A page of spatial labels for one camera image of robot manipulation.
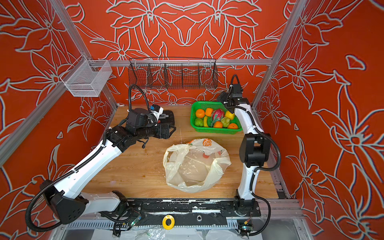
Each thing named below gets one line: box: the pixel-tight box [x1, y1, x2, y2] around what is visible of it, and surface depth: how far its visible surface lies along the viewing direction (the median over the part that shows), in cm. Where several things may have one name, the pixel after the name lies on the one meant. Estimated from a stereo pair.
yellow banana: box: [203, 115, 209, 128], surface depth 108 cm
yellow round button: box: [162, 214, 176, 230], surface depth 70 cm
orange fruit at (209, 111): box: [205, 108, 214, 117], surface depth 109 cm
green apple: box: [221, 117, 230, 128], surface depth 103 cm
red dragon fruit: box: [210, 108, 225, 128], surface depth 106 cm
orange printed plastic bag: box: [163, 138, 232, 193], surface depth 79 cm
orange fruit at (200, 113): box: [195, 108, 205, 119], surface depth 112 cm
